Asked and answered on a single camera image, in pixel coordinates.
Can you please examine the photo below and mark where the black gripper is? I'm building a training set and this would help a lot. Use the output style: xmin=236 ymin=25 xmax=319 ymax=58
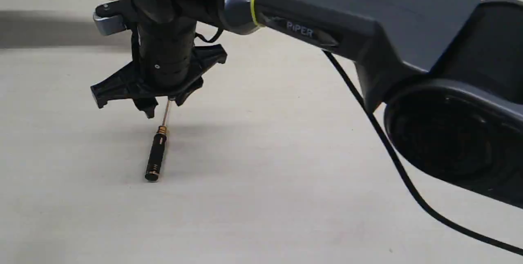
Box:
xmin=90 ymin=19 xmax=228 ymax=119

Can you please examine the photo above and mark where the black gold screwdriver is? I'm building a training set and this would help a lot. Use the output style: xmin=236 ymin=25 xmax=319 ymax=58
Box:
xmin=144 ymin=98 xmax=171 ymax=182

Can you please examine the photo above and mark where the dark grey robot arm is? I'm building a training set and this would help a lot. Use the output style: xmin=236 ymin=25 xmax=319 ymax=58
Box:
xmin=91 ymin=0 xmax=522 ymax=208

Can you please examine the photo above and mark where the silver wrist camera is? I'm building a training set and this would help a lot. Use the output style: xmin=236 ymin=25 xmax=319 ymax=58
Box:
xmin=93 ymin=0 xmax=127 ymax=36

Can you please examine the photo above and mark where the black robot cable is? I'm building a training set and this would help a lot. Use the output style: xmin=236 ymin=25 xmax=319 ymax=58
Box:
xmin=195 ymin=27 xmax=523 ymax=256

